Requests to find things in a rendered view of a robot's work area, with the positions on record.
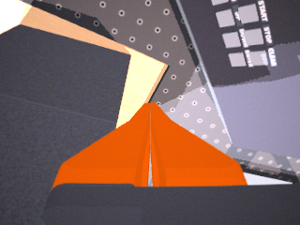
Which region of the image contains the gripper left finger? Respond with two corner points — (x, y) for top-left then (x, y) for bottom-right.
(52, 103), (150, 189)

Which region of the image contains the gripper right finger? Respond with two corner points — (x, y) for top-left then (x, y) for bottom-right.
(150, 102), (248, 187)

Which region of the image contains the white thermal cycler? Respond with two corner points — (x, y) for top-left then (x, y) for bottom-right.
(176, 0), (300, 159)

